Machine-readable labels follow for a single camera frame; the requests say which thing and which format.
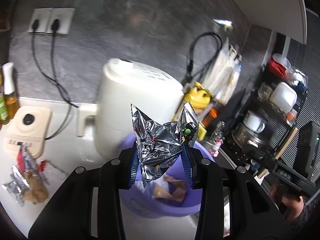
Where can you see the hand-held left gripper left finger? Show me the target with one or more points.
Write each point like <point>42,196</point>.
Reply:
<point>133,167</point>

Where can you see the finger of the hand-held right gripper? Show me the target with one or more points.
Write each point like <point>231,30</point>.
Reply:
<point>275,165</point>

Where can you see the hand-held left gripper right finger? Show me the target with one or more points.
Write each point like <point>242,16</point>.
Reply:
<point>186,166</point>

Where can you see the silver foil snack wrapper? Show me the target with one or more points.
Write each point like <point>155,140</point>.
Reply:
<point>155,142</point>

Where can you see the purple plastic bin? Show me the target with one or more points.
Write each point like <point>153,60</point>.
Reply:
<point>160,207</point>

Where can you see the person's right forearm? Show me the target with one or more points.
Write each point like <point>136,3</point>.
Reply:
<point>300,221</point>

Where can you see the person's right hand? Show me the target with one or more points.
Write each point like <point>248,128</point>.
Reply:
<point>287,202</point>

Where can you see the black kitchen rack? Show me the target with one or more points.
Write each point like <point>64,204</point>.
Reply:
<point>277,140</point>

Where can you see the tan crumpled paper scraps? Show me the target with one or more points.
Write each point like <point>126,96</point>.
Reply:
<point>172,192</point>

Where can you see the steel pot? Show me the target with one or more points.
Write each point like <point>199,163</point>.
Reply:
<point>246,136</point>

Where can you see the small glass bottle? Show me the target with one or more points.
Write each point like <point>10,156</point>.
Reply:
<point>217,135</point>

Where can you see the white enamel mug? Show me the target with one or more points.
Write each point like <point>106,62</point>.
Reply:
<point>253,122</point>

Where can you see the orange-cap bottle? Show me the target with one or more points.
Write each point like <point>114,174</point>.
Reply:
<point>209,117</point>

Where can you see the white plastic container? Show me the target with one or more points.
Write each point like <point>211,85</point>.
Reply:
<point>282,96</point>

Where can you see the white air fryer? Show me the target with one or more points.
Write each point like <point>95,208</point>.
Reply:
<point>130,100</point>

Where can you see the yellow plastic jug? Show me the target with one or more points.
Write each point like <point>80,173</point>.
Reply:
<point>196,97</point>

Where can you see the hanging plastic bags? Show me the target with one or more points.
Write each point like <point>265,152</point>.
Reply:
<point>222,75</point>

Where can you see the crumpled brown paper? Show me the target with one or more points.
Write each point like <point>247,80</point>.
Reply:
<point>37,192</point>

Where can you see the beige induction cooker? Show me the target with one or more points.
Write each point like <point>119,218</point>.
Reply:
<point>37,130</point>

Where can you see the red and silver sachet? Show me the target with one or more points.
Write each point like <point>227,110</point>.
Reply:
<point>26,160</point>

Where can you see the small silver wrapper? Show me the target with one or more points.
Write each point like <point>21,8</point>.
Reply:
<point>15,187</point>

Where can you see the white-top oil spray bottle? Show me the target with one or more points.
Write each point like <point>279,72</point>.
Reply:
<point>10,100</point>

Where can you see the yellow-cap green-label bottle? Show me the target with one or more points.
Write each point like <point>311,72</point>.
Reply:
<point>2,110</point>

